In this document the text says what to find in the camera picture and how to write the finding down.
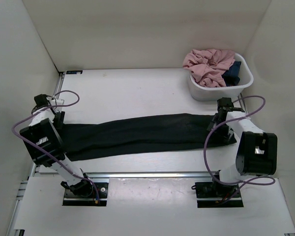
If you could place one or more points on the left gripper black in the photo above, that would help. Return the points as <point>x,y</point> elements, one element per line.
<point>59,124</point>

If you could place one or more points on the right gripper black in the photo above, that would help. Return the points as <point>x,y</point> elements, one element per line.
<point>213,124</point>

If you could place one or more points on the black trousers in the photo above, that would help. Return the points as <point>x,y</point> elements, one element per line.
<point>161,133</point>

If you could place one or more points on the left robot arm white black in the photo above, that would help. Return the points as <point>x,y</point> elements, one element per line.
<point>46,147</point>

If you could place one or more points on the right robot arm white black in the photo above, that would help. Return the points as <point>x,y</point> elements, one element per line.
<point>256,156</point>

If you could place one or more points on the navy blue garment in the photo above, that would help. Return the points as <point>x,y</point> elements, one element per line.
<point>231,76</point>

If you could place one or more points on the pink crumpled garment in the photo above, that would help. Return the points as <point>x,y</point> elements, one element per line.
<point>208,66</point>

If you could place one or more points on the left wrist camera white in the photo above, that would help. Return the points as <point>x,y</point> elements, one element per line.
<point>54,101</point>

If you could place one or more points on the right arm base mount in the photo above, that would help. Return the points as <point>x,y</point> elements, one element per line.
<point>215,195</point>

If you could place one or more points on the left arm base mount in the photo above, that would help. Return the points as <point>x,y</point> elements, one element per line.
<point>87,199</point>

